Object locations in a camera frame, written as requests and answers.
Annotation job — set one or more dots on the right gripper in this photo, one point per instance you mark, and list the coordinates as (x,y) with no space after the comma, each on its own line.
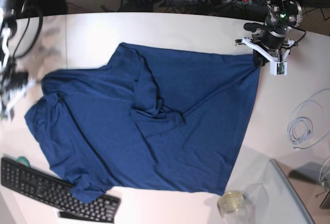
(13,82)

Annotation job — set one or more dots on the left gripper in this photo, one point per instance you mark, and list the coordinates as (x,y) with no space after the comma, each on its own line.
(267,39)

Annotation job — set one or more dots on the dark blue t-shirt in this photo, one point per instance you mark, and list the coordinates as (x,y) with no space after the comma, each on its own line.
(150,118)

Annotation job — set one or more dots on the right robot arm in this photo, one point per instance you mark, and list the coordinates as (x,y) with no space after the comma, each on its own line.
(11,10)

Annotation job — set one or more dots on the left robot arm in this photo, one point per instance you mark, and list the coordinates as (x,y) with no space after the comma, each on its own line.
(281,13)

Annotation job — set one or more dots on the green tape roll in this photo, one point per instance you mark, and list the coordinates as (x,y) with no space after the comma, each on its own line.
(23,161)

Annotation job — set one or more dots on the black computer keyboard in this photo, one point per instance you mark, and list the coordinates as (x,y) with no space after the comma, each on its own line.
(50,190)

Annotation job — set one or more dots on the clear tape roll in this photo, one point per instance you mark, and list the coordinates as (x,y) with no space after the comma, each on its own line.
(231,202)

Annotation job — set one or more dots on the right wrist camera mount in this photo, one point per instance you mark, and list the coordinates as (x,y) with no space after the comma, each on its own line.
(10,98)

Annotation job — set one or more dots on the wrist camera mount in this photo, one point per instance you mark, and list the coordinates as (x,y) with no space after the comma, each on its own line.
(10,98)
(277,59)

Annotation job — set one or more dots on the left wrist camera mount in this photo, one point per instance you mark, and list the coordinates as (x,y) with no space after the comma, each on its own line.
(277,59)

